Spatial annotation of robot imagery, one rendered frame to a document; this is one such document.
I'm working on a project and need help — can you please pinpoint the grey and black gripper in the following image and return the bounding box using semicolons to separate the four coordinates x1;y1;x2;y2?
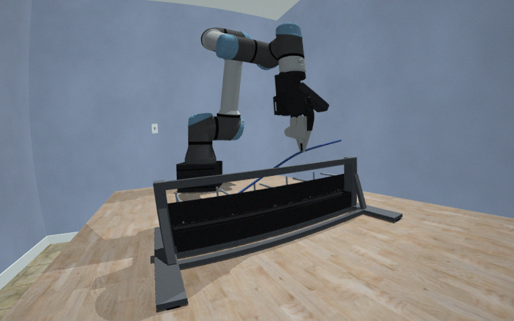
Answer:
273;71;314;152

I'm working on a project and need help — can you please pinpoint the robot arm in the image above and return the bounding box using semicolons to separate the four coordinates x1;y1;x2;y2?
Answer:
185;23;329;164

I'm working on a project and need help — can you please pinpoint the black network patch panel rack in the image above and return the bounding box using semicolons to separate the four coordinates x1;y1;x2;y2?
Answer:
153;157;402;310

